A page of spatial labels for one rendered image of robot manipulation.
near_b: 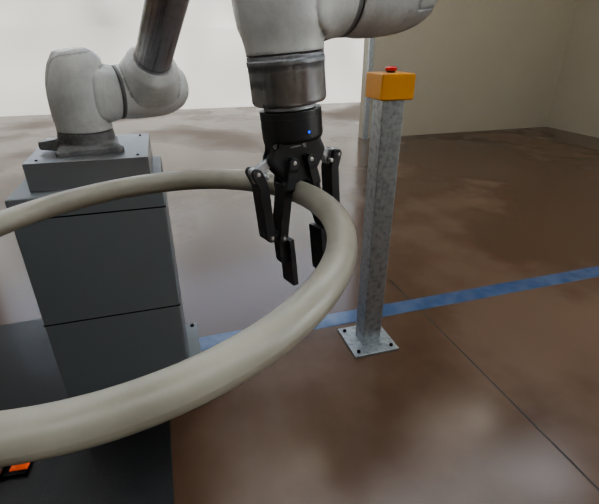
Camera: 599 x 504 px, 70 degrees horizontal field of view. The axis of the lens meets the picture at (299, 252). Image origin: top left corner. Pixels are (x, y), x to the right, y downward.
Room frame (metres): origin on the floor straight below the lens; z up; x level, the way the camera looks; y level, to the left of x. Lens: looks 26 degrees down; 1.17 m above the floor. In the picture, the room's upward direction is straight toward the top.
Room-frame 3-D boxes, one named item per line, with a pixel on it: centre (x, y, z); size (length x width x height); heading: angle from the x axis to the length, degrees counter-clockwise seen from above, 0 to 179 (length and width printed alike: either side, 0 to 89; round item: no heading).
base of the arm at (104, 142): (1.29, 0.65, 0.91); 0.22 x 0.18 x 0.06; 118
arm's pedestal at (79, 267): (1.30, 0.64, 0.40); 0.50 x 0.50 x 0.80; 17
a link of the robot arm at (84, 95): (1.30, 0.63, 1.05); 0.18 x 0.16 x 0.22; 127
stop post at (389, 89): (1.49, -0.30, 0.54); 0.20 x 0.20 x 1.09; 17
